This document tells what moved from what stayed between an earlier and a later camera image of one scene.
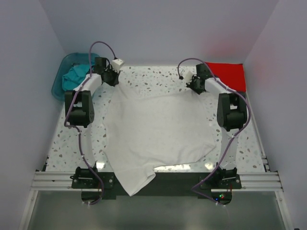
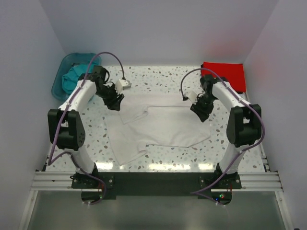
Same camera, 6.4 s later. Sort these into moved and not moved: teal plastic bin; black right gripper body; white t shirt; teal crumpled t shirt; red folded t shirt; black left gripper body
Moved: black right gripper body; black left gripper body; white t shirt
Not moved: red folded t shirt; teal plastic bin; teal crumpled t shirt
